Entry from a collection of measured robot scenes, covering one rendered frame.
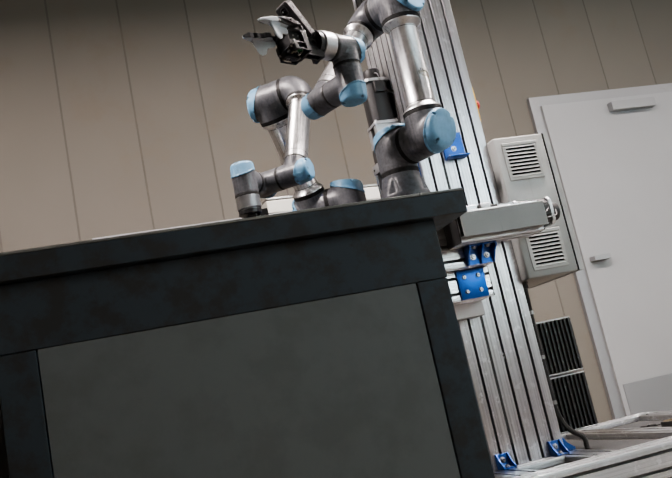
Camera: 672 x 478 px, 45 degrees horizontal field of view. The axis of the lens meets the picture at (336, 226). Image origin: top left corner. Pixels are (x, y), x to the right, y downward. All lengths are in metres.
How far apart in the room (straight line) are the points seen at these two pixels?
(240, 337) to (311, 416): 0.14
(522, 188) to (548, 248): 0.21
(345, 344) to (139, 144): 3.74
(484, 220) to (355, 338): 1.17
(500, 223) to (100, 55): 3.23
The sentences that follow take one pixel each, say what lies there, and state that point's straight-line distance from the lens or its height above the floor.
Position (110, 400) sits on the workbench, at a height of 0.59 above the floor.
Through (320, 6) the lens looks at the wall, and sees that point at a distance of 5.37.
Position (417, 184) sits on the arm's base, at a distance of 2.36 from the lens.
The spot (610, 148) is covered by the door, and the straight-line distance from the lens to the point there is 5.76.
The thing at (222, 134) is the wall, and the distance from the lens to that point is 4.87.
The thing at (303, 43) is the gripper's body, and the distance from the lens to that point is 2.11.
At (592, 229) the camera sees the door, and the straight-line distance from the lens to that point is 5.49.
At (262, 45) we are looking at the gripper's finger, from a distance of 2.11.
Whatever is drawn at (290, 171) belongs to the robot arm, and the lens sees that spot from 2.52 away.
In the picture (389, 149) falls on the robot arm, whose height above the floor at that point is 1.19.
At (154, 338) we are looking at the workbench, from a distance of 1.12.
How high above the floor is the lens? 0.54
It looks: 12 degrees up
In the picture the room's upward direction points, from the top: 12 degrees counter-clockwise
